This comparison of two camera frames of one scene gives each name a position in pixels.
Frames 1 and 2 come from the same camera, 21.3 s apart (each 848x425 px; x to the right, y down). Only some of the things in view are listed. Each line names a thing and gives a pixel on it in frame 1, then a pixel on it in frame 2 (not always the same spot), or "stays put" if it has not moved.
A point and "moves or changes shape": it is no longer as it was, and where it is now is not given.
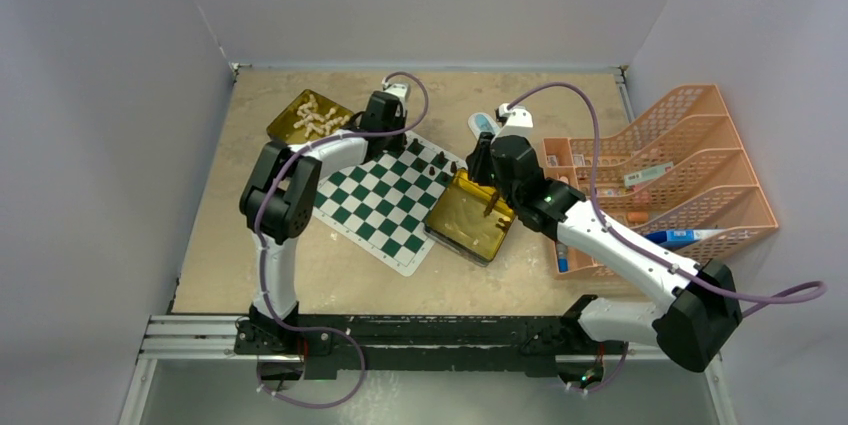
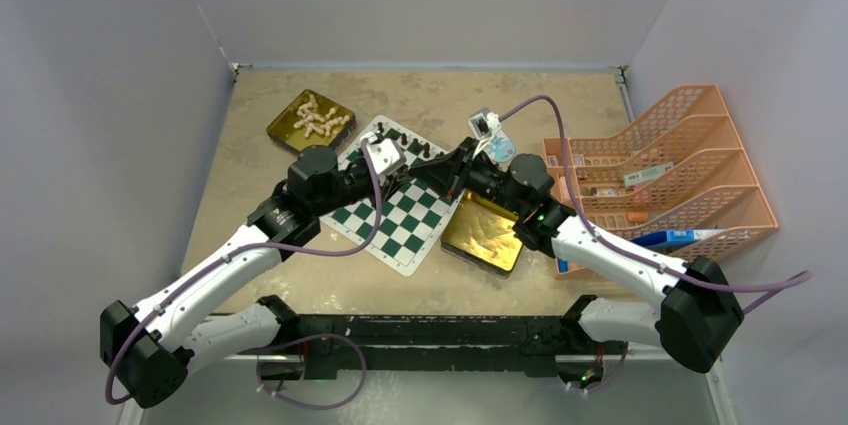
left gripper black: (396, 145) → (373, 197)
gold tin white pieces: (309, 115) stays put
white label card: (647, 174) stays put
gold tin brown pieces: (471, 219) moves or changes shape
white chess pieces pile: (317, 121) stays put
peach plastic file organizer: (681, 180) stays put
